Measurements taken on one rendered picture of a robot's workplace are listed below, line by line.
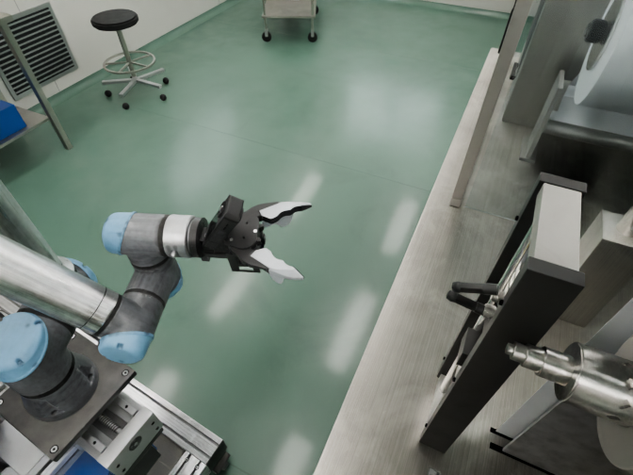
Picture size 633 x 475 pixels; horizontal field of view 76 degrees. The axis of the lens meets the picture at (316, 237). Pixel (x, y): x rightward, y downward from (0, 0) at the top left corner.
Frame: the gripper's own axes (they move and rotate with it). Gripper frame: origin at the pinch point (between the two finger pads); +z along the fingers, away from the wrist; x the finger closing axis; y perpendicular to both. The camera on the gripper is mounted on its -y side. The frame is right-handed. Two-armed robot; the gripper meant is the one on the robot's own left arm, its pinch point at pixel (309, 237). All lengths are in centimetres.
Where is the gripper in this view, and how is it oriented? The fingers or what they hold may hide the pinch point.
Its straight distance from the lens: 67.7
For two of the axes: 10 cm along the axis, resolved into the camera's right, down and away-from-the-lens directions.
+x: -0.8, 8.2, -5.7
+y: 0.1, 5.7, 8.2
